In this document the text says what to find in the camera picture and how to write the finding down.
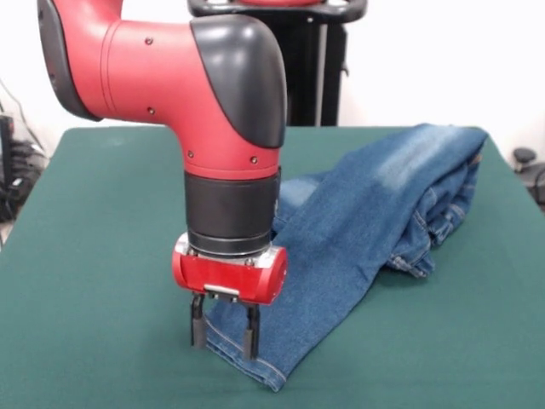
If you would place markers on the dark green table cloth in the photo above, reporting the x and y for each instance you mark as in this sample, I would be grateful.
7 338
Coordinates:
85 362

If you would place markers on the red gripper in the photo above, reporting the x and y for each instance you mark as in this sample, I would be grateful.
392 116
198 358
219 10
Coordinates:
230 279

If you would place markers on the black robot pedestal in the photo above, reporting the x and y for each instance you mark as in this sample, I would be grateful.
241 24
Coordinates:
311 64

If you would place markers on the blue denim jeans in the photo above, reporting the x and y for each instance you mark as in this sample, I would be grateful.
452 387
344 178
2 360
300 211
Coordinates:
340 238

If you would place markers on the black equipment box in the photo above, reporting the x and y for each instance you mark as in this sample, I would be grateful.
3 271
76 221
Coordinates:
5 136

